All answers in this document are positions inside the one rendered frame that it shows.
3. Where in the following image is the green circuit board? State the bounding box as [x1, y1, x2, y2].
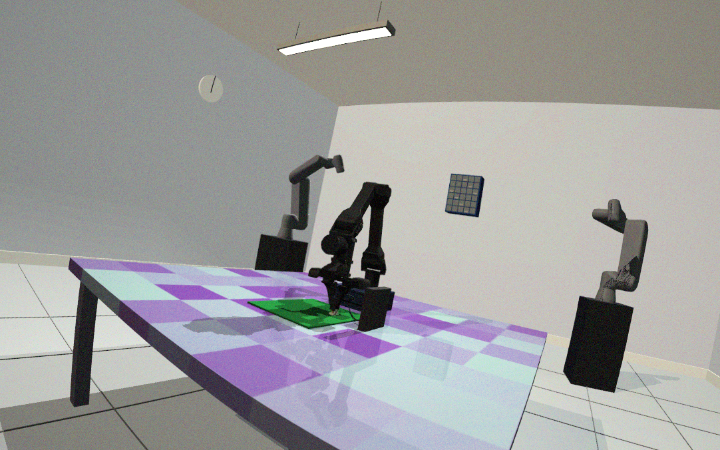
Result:
[247, 298, 360, 329]

